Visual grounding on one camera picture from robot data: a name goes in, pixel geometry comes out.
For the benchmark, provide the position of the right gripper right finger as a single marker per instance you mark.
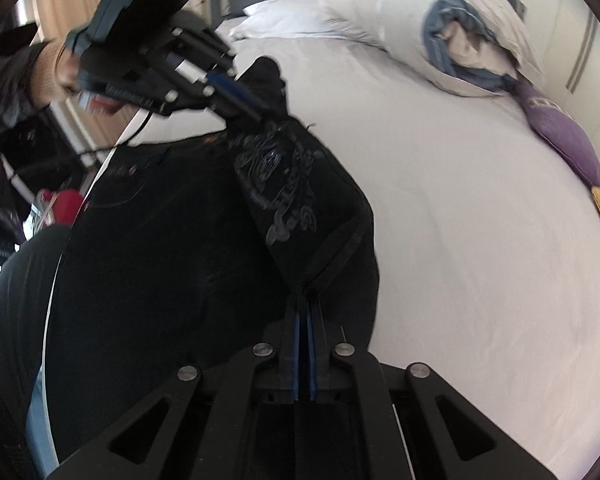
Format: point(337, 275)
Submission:
point(330, 353)

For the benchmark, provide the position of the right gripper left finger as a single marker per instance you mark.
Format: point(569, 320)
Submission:
point(280, 378)

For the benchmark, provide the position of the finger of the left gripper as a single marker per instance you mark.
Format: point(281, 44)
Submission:
point(235, 91)

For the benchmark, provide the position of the black embroidered denim pants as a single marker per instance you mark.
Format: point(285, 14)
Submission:
point(186, 251)

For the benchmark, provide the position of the left forearm dark sleeve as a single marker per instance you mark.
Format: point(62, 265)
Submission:
point(28, 75)

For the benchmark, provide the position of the blue and beige clothing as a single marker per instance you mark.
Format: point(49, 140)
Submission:
point(460, 45)

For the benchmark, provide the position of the person's left hand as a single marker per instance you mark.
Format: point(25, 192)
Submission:
point(67, 70)

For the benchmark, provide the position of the small white pillow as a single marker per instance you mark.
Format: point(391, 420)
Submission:
point(284, 19)

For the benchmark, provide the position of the red object on floor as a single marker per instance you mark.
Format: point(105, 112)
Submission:
point(61, 207)

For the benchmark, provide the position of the large white pillow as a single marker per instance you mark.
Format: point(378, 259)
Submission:
point(396, 27)

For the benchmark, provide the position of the white bed mattress sheet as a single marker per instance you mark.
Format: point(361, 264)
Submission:
point(488, 244)

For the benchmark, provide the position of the purple cushion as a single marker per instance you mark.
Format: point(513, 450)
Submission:
point(559, 130)

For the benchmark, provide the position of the cream wardrobe with handles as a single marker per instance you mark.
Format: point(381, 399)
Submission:
point(566, 33)

